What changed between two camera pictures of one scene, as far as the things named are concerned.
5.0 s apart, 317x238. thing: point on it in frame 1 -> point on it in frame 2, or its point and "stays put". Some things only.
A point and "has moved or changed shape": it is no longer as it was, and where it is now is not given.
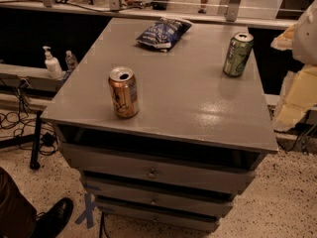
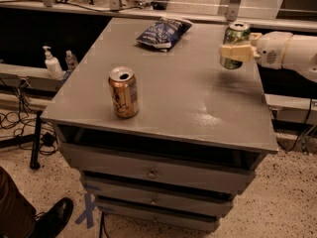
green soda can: [238, 53] has moved or changed shape
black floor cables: [34, 132] stays put
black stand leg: [34, 165] stays put
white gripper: [306, 39] -> [269, 51]
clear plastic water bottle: [70, 61] stays put
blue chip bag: [164, 33] stays put
